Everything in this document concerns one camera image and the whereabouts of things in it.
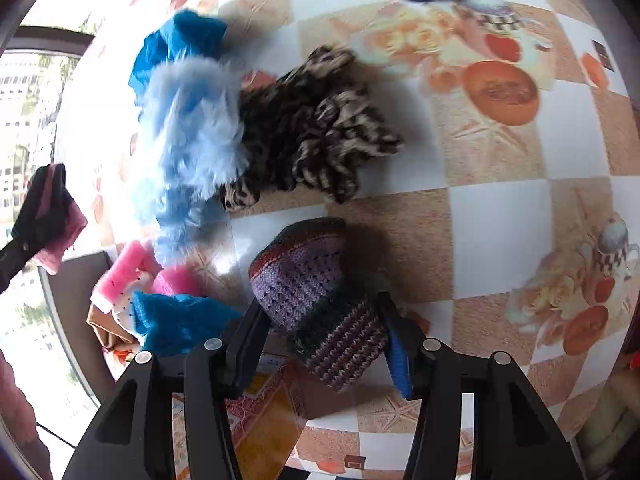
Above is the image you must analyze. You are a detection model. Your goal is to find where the light blue fluffy scrunchie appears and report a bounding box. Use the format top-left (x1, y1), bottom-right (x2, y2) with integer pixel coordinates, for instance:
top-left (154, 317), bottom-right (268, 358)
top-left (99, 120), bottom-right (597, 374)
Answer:
top-left (134, 56), bottom-right (248, 266)

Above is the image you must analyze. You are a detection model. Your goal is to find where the blue cloth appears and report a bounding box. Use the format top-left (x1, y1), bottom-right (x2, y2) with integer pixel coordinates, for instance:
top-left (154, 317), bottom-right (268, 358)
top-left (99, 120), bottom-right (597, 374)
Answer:
top-left (128, 10), bottom-right (228, 105)
top-left (131, 292), bottom-right (242, 356)

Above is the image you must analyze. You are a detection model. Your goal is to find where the checkered patterned tablecloth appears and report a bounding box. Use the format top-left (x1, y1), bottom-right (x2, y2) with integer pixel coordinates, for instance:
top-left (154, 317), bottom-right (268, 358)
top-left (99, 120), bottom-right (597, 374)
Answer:
top-left (52, 0), bottom-right (640, 480)

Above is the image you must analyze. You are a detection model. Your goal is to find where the leopard print scrunchie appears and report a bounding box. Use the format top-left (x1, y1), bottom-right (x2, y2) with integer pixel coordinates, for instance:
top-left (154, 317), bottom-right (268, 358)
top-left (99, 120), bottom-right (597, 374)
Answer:
top-left (218, 46), bottom-right (404, 212)

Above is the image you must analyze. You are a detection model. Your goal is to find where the beige cloth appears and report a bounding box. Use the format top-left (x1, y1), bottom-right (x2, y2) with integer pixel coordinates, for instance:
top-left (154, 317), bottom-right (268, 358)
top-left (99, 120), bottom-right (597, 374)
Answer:
top-left (87, 304), bottom-right (138, 350)

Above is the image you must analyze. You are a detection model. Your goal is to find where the pink patterned cardboard box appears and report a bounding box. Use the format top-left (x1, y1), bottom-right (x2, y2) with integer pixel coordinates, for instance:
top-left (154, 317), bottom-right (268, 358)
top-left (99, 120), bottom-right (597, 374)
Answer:
top-left (226, 353), bottom-right (307, 479)

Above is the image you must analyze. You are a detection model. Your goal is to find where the pink sponge on table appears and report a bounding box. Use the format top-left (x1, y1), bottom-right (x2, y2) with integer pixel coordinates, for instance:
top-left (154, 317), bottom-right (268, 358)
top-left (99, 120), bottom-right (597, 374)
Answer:
top-left (91, 240), bottom-right (204, 313)

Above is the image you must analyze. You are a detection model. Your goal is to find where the white polka dot scrunchie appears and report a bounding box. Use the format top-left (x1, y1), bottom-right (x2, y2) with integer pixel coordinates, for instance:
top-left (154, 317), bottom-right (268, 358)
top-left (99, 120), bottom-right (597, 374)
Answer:
top-left (112, 271), bottom-right (153, 341)

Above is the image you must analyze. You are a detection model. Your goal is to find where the purple knitted sock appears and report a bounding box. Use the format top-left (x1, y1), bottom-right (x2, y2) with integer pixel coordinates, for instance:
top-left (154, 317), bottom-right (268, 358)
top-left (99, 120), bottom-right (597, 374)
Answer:
top-left (248, 217), bottom-right (388, 392)

